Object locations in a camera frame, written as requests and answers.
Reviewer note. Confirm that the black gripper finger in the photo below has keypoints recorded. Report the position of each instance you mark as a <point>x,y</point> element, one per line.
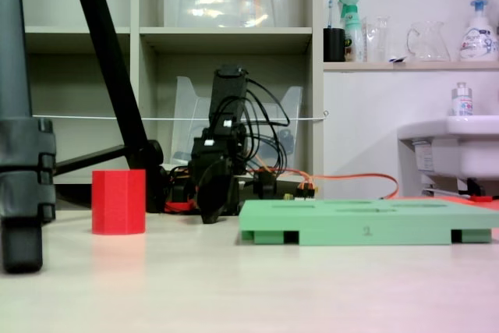
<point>225,188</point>
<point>206,196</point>

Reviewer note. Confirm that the red octagonal pillar block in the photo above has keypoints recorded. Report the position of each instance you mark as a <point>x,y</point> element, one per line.
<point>117,202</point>

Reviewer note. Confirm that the clear plastic file holder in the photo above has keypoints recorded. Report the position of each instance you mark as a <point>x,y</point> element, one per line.
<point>187,122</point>

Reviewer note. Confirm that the motor driver circuit board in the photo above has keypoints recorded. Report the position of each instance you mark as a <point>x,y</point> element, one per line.
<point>306,190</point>

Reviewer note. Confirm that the beige shelf unit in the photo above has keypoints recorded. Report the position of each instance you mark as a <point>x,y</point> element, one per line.
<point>134,75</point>

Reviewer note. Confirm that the black tripod brace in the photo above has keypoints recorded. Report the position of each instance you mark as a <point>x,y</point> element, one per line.
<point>93,157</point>

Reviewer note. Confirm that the green shape sorting board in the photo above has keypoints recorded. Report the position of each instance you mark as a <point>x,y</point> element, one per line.
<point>351,220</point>

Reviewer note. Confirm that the slim black tripod leg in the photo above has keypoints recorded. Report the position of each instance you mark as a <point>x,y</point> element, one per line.
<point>109,56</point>

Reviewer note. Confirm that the black cup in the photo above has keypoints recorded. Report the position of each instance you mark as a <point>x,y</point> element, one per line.
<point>334,46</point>

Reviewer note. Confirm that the green spray bottle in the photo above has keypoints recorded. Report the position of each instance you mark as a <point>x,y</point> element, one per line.
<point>352,36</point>

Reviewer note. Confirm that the blue white toothbrush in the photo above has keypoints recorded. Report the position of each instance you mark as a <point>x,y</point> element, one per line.
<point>330,13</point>

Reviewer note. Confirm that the thick grey tripod leg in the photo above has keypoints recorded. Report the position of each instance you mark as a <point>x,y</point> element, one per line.
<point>15,153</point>

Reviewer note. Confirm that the clear glass measuring cylinder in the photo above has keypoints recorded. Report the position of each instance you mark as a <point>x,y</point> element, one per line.
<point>377,44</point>

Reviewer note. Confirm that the small blue white packet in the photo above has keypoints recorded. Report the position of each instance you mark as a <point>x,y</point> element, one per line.
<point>397,60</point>

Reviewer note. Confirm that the white ceramic sink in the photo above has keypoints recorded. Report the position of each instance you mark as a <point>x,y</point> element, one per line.
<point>468,146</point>

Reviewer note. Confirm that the clear glass pitcher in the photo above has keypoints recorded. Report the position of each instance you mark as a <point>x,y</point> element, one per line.
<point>429,46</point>

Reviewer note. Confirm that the small clear sanitizer bottle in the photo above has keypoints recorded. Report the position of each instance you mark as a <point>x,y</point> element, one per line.
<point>462,103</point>

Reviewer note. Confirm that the small black red clamp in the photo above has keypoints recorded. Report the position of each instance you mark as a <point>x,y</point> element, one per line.
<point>477,188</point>

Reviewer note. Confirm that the white foam pump bottle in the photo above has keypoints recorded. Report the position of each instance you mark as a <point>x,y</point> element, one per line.
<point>477,40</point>

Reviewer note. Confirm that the white wall ledge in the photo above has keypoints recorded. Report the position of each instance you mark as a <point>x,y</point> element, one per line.
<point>429,66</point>

